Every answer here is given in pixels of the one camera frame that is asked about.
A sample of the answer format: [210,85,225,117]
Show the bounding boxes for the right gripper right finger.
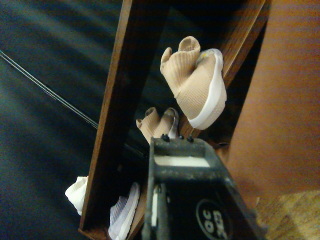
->
[148,134,237,191]

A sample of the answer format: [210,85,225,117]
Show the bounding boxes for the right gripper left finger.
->
[141,183,171,240]

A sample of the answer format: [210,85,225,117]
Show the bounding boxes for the beige shoe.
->
[135,106,180,146]
[159,36,228,131]

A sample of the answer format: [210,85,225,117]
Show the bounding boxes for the pale purple shoe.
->
[107,181,141,240]

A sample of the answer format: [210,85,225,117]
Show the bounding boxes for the white shoe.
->
[64,175,89,216]

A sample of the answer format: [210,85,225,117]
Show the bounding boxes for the brown shoe rack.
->
[78,0,320,240]

